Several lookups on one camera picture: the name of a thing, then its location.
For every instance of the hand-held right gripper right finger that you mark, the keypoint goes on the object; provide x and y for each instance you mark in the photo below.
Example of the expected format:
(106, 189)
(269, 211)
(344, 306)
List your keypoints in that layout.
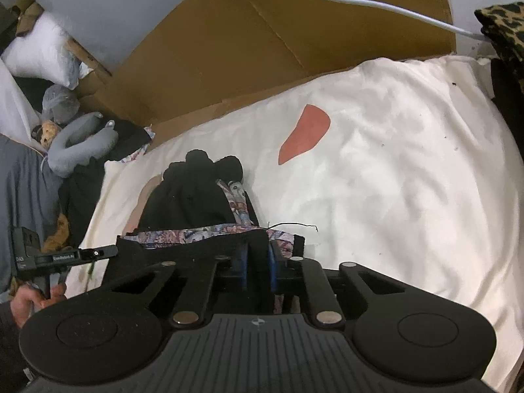
(273, 268)

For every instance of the brown cardboard box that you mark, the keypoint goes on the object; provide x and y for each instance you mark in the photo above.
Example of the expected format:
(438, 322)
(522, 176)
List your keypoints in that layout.
(266, 41)

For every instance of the brown garment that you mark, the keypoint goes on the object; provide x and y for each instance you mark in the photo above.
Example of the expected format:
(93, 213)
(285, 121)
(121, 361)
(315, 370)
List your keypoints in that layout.
(57, 233)

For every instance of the large pale grey tub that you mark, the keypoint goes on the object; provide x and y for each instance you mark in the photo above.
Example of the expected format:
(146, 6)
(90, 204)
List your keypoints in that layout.
(114, 12)

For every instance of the grey plastic bag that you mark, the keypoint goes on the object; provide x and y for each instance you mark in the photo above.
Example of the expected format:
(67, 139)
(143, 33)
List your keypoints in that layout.
(61, 102)

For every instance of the cream bear print blanket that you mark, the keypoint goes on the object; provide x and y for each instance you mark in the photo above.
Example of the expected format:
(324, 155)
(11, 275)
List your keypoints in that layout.
(389, 192)

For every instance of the black cloth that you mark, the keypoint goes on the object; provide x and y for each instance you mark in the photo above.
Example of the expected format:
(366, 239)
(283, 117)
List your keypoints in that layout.
(509, 98)

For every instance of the person's left hand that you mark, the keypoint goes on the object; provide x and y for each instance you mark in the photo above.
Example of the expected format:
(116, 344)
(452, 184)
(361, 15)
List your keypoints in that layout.
(26, 307)

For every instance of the light blue blanket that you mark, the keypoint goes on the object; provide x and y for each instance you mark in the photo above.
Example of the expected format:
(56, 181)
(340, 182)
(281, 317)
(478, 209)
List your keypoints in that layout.
(24, 196)

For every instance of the white pillow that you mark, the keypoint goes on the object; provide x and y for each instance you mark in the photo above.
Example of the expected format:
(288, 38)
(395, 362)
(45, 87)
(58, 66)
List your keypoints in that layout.
(37, 53)

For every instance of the black garment with floral lining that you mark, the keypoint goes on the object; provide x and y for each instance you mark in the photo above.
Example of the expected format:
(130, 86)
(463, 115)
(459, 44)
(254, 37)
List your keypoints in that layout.
(184, 196)

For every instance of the black clothes pile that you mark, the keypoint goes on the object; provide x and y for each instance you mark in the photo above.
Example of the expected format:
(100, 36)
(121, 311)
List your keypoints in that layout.
(82, 196)

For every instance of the leopard print cloth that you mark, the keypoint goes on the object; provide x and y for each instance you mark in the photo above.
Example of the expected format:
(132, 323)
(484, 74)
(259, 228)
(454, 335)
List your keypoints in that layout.
(505, 28)

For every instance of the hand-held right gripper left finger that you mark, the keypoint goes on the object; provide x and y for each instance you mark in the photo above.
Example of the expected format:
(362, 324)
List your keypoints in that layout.
(243, 266)

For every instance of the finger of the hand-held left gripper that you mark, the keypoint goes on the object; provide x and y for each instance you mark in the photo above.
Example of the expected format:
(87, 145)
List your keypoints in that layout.
(98, 254)

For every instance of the white fabric bag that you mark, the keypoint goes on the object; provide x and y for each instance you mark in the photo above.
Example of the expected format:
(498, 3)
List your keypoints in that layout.
(14, 102)

